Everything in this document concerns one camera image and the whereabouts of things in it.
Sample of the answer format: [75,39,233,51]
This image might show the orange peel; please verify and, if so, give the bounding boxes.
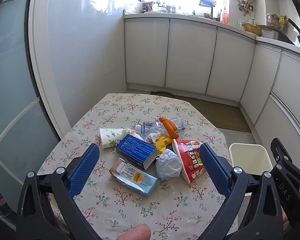
[159,117,179,139]

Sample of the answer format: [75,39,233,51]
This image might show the wicker basket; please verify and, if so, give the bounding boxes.
[242,22,262,37]

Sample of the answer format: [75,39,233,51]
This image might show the dark blue medicine box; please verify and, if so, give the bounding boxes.
[116,134,157,170]

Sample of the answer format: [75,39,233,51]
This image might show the white plastic trash bin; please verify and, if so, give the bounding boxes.
[229,143,273,175]

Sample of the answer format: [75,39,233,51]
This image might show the red bottle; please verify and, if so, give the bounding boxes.
[222,6,229,25]

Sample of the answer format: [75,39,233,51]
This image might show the red instant noodle bowl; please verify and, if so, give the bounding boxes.
[172,139,205,184]

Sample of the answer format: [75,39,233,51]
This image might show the white kitchen cabinets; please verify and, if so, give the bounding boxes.
[123,13,300,168]

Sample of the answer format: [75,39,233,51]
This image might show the grey paper ball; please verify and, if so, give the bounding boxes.
[155,149,182,180]

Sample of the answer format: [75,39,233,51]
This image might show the blue dish rack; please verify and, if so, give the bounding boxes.
[199,0,216,8]

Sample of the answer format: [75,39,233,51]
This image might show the crushed clear plastic bottle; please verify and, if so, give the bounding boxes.
[135,118,186,138]

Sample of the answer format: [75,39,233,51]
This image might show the frosted glass sliding door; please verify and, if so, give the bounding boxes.
[0,0,59,211]

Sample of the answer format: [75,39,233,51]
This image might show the right hand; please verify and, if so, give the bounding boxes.
[282,210,289,231]

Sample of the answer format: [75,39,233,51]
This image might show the light blue milk carton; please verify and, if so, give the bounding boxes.
[109,158,158,197]

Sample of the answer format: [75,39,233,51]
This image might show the snack bags on counter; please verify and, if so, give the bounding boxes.
[266,14,288,30]

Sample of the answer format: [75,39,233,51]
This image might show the metal tray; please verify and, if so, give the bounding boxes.
[257,25,294,44]

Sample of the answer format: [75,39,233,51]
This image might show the yellow snack wrapper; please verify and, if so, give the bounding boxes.
[152,135,173,156]

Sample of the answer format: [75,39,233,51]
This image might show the left hand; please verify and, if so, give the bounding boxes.
[116,223,151,240]

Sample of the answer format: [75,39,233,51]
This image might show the white floral paper cup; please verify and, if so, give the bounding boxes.
[99,128,126,149]

